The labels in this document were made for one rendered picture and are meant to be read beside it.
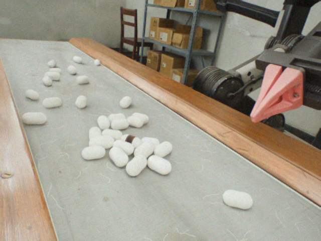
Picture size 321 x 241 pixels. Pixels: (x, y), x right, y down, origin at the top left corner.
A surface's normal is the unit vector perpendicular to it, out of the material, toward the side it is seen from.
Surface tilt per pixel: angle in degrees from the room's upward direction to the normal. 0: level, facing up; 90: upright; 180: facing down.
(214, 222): 0
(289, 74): 61
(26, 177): 0
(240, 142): 45
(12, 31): 90
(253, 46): 90
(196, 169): 0
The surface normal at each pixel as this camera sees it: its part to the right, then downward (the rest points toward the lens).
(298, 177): -0.50, -0.53
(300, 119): -0.84, 0.11
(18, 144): 0.12, -0.90
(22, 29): 0.52, 0.43
